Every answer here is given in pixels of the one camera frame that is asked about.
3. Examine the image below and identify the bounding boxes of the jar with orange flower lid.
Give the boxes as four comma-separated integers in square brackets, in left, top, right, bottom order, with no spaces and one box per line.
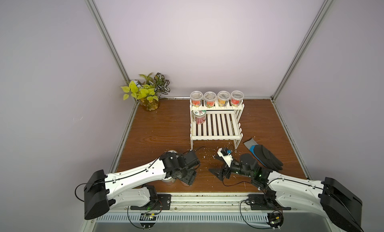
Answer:
[162,177,177,186]

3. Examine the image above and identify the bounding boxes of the clear seed container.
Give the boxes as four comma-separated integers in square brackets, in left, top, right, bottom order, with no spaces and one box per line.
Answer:
[231,90,244,107]
[217,91,231,107]
[204,91,217,108]

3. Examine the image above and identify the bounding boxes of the clear container red seeds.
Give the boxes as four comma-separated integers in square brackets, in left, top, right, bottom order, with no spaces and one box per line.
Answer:
[190,91,204,107]

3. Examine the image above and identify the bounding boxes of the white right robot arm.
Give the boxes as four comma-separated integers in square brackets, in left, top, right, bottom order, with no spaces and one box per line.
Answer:
[209,152,363,232]

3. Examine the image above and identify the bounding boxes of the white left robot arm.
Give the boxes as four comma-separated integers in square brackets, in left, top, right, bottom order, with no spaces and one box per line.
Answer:
[84,150,201,220]

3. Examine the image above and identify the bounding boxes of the white wooden slatted shelf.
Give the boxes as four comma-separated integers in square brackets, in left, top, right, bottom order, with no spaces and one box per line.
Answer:
[190,100,245,149]

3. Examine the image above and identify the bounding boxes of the black blue garden glove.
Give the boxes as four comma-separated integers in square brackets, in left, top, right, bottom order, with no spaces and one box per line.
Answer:
[244,138,284,171]

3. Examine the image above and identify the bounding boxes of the right controller board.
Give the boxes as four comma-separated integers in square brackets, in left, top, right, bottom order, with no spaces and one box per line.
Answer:
[267,211,284,230]

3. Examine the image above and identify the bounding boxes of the controller board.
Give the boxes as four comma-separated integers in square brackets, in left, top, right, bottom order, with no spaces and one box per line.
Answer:
[139,213,157,230]
[267,211,284,230]

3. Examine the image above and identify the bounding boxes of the left controller board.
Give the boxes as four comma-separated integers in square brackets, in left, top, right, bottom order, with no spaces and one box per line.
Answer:
[139,213,157,230]

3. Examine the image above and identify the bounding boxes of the green potted plant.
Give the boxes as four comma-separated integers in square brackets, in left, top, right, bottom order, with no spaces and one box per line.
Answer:
[121,72,171,112]

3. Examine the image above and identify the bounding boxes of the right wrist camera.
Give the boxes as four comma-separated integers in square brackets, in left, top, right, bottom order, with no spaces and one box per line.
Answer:
[214,148,234,168]

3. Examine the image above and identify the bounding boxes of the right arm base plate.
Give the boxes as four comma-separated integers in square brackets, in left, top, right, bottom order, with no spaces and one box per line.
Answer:
[246,194,292,211]

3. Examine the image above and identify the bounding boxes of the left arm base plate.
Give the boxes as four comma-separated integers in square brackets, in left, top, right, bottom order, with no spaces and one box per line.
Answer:
[130,194,172,211]

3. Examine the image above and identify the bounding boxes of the aluminium front rail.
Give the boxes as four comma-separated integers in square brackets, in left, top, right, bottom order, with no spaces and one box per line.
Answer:
[92,188,322,218]

